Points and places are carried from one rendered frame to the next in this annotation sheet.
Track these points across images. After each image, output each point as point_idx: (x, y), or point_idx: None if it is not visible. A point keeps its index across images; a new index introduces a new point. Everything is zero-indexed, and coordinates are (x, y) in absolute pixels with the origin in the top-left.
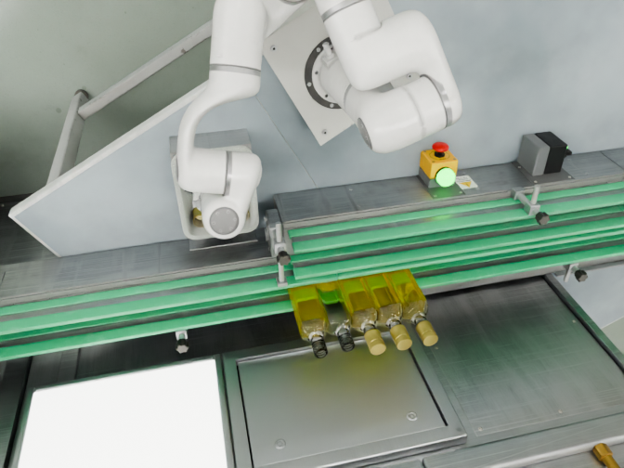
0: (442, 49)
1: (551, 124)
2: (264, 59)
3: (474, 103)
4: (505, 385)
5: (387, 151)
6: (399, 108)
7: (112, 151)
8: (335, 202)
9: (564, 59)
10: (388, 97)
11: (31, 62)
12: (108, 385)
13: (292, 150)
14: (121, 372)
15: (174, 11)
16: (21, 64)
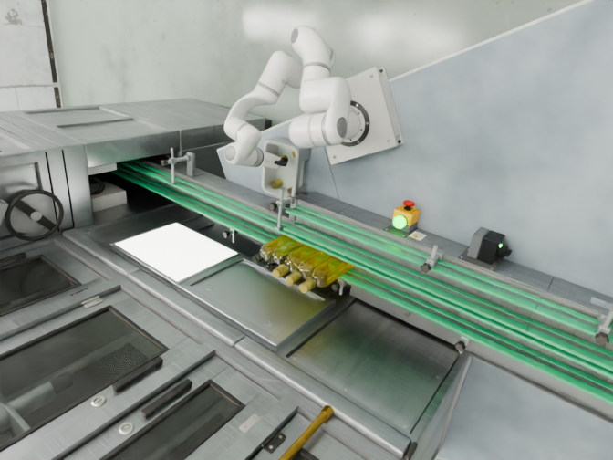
0: (337, 98)
1: (507, 230)
2: None
3: (445, 185)
4: (338, 360)
5: (295, 143)
6: (303, 120)
7: None
8: (334, 206)
9: (521, 178)
10: (305, 115)
11: (304, 113)
12: (195, 235)
13: (331, 170)
14: (204, 235)
15: None
16: (300, 113)
